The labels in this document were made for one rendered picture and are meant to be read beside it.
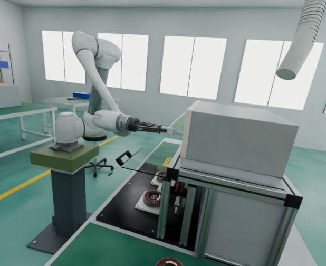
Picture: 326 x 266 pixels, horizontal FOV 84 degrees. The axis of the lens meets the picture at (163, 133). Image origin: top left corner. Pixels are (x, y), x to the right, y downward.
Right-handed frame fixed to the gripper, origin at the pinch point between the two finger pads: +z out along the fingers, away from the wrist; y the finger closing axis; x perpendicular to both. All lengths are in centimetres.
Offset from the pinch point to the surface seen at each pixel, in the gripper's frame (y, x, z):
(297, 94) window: -468, 19, 224
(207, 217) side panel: 25.5, -23.4, 24.3
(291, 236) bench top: -3, -44, 67
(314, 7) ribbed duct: -117, 94, 88
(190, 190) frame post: 24.0, -14.8, 16.6
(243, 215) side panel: 24.2, -19.6, 36.6
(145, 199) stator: 7.8, -36.8, -6.0
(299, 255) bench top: 9, -44, 66
